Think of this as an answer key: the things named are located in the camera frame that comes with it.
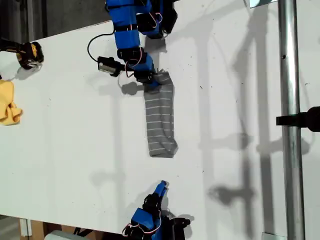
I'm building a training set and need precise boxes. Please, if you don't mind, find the grey white-striped towel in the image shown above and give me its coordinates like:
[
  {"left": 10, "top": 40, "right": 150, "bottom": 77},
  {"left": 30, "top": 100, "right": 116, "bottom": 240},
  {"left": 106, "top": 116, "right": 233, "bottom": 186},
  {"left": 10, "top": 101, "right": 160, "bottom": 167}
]
[{"left": 142, "top": 70, "right": 179, "bottom": 159}]

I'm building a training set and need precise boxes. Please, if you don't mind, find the white plastic container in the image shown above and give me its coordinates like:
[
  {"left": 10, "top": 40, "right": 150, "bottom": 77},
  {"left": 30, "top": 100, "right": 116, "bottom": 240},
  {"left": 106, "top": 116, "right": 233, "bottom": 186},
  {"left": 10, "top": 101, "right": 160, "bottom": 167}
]
[{"left": 44, "top": 229, "right": 79, "bottom": 240}]

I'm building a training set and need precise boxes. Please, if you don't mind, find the brown cardboard box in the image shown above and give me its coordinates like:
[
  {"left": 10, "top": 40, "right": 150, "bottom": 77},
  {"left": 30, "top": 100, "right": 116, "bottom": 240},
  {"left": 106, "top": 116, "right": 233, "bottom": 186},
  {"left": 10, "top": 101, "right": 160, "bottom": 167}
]
[{"left": 31, "top": 219, "right": 106, "bottom": 240}]

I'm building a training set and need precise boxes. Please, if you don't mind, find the white table leg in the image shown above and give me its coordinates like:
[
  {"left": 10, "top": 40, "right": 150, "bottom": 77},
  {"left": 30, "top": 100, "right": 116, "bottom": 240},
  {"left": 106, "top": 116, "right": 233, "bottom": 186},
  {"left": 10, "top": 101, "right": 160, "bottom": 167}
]
[{"left": 19, "top": 218, "right": 33, "bottom": 237}]

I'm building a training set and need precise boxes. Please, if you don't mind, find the yellow cloth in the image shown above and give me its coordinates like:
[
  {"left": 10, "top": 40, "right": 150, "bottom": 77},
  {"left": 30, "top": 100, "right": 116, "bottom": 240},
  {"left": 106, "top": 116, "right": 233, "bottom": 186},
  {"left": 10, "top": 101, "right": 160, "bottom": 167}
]
[{"left": 0, "top": 79, "right": 24, "bottom": 126}]

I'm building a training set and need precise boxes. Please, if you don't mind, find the black clamp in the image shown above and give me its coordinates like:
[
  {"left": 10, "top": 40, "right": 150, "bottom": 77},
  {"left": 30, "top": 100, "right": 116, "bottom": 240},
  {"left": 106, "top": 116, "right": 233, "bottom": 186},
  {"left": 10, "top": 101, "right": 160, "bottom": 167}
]
[{"left": 275, "top": 106, "right": 320, "bottom": 133}]

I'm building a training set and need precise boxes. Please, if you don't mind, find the black camera stalk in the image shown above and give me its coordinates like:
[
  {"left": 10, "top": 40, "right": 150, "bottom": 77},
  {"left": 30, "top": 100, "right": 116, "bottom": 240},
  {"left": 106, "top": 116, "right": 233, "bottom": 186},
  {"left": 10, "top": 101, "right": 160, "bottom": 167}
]
[{"left": 119, "top": 62, "right": 136, "bottom": 73}]

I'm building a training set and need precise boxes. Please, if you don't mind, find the black camera box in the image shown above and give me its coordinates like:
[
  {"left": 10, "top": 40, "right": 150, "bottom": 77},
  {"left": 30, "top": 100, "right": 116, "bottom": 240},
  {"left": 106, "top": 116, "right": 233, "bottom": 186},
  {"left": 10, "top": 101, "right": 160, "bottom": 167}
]
[
  {"left": 171, "top": 216, "right": 192, "bottom": 232},
  {"left": 97, "top": 56, "right": 122, "bottom": 78}
]

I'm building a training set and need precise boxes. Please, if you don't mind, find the black camera cable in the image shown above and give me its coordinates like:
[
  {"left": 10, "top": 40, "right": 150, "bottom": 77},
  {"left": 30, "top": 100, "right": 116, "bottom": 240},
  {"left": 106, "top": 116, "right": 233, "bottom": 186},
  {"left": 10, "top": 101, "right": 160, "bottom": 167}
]
[{"left": 87, "top": 29, "right": 117, "bottom": 62}]

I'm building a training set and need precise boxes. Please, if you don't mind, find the steel post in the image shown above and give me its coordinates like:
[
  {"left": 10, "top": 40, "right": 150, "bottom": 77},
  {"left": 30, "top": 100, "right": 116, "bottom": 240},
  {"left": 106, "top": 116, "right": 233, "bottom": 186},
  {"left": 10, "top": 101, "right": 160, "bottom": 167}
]
[{"left": 277, "top": 0, "right": 306, "bottom": 240}]

